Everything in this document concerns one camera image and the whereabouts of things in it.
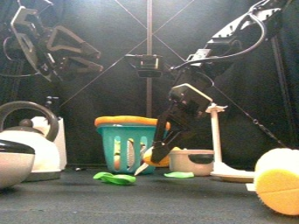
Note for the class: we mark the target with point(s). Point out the yellow toy corn top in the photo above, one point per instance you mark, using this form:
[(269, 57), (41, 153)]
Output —
[(163, 160)]

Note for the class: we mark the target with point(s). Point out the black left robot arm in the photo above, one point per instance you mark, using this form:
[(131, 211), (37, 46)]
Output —
[(8, 62)]

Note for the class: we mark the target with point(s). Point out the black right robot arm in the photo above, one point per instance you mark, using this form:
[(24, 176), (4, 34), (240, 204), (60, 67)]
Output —
[(237, 32)]

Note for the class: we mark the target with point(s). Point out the teal basket with orange rim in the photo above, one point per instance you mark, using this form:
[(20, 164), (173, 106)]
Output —
[(124, 137)]

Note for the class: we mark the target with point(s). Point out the green toy corn husk leaf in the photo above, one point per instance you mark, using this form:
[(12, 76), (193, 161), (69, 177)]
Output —
[(179, 175), (116, 178)]

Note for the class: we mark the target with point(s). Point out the white stand with round base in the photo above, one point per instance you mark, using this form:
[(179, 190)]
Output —
[(216, 140)]

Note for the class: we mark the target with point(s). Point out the white paper scrap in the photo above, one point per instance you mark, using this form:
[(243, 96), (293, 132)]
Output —
[(249, 187)]

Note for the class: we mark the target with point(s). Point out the white pot with black rim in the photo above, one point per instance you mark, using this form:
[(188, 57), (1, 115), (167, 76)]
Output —
[(13, 166)]

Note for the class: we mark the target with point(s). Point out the black diagonal frame strut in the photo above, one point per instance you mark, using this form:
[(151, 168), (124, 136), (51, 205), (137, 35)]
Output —
[(248, 116)]

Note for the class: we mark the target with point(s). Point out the grey vertical frame pole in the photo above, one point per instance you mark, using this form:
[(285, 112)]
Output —
[(148, 29)]

